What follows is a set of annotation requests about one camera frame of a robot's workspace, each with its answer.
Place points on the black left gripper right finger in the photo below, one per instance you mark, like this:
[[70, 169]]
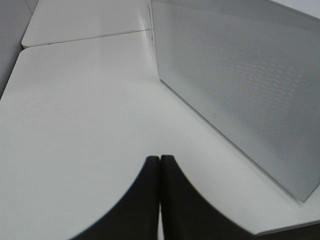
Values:
[[186, 215]]

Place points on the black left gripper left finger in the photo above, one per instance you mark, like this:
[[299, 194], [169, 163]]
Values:
[[136, 215]]

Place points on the white microwave door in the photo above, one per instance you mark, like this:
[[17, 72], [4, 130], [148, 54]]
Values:
[[252, 69]]

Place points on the white microwave oven body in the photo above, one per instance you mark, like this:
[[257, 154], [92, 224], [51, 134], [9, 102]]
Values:
[[149, 22]]

